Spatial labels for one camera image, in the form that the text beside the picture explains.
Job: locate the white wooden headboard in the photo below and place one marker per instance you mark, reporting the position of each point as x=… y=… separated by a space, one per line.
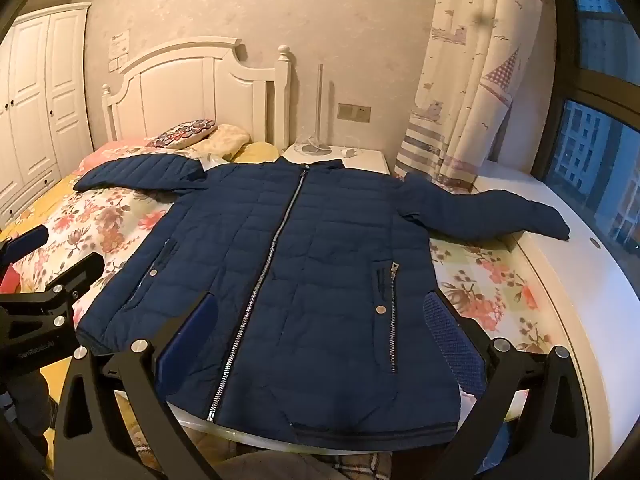
x=200 y=90

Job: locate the bed with floral sheet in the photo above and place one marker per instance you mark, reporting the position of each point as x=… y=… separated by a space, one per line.
x=480 y=280

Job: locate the brass wall socket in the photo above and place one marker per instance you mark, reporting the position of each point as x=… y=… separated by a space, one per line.
x=354 y=112

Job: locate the cream fluffy pillow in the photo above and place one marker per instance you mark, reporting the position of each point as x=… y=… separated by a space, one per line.
x=225 y=142

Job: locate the patterned round pillow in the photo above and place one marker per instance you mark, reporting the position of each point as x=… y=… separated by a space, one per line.
x=185 y=132

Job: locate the white wardrobe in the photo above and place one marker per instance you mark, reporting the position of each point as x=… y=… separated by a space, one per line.
x=45 y=100

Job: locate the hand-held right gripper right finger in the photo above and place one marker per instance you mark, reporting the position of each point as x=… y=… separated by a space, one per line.
x=450 y=330

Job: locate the slim white table lamp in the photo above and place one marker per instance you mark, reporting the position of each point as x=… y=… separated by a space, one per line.
x=316 y=147

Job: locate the dark framed window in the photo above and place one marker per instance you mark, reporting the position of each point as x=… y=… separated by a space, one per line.
x=595 y=150

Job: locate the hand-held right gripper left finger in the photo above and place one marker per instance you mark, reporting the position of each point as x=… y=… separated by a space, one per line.
x=192 y=325

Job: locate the yellow pillow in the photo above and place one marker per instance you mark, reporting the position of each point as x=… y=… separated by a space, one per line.
x=257 y=152

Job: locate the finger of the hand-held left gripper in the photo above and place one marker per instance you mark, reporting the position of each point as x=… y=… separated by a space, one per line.
x=82 y=267
x=27 y=242

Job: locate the printed beige curtain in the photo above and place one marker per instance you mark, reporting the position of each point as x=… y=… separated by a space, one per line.
x=465 y=85

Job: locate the white wall switch panel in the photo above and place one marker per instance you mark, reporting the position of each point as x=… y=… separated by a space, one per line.
x=119 y=50

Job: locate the navy blue quilted jacket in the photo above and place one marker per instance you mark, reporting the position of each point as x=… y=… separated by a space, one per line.
x=310 y=260

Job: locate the person's left hand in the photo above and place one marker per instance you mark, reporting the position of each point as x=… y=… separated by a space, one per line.
x=30 y=400

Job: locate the white nightstand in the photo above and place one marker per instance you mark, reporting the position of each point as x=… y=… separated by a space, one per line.
x=365 y=162

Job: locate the white window seat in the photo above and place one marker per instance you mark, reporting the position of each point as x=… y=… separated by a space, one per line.
x=590 y=285

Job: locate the small white charger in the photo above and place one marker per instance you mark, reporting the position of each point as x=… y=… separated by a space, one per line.
x=350 y=151

